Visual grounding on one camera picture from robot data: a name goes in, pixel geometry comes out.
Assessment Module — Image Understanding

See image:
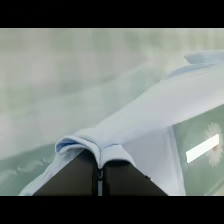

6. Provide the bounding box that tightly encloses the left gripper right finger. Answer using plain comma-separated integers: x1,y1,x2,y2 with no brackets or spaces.
102,160,168,197

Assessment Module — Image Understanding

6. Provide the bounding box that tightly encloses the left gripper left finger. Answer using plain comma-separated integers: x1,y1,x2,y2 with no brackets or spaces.
33,149,99,197

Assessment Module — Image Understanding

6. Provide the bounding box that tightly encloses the light blue T-shirt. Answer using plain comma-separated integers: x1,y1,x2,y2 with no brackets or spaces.
18,49,224,197

